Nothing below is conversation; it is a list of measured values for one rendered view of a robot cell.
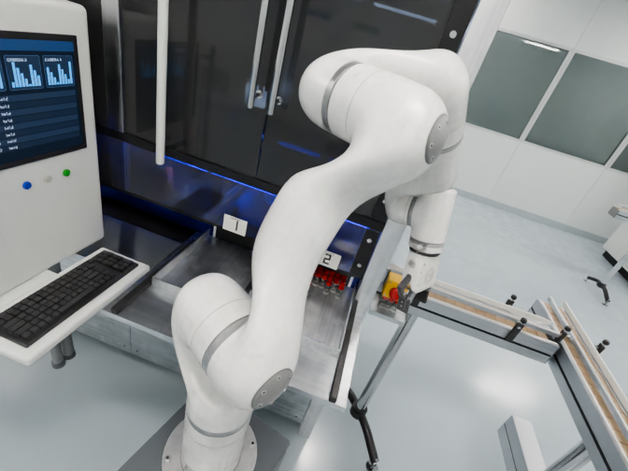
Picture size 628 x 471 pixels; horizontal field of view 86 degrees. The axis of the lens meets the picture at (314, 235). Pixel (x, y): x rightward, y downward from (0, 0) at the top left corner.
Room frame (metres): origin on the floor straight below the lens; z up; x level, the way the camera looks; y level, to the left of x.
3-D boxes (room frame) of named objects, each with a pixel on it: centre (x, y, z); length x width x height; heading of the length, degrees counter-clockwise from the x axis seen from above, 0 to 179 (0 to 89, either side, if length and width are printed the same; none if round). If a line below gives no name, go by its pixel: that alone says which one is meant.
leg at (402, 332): (1.08, -0.47, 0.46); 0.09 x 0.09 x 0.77; 84
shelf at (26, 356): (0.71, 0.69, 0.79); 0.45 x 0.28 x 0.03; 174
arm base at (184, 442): (0.36, 0.07, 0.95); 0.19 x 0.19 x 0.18
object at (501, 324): (1.07, -0.62, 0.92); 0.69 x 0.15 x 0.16; 84
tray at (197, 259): (0.90, 0.28, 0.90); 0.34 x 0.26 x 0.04; 174
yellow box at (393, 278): (0.96, -0.32, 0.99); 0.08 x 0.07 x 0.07; 174
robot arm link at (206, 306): (0.38, 0.10, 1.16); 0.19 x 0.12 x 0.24; 51
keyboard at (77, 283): (0.70, 0.65, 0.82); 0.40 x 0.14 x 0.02; 173
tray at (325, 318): (0.86, -0.06, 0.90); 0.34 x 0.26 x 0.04; 174
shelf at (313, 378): (0.81, 0.12, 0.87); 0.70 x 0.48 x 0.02; 84
